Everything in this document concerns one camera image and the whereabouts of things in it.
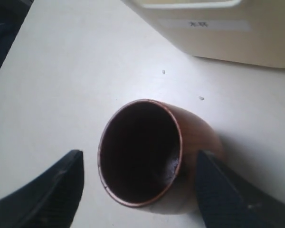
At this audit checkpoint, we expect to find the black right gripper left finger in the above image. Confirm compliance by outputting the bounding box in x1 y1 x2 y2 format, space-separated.
0 150 85 228

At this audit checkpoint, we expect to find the brown wooden cup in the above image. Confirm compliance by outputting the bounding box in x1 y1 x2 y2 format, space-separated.
97 99 226 215

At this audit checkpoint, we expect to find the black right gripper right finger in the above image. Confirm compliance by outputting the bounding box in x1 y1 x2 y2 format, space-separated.
195 151 285 228

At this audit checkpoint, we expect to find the cream plastic bin left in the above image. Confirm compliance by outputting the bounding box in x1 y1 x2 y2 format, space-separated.
124 0 285 68

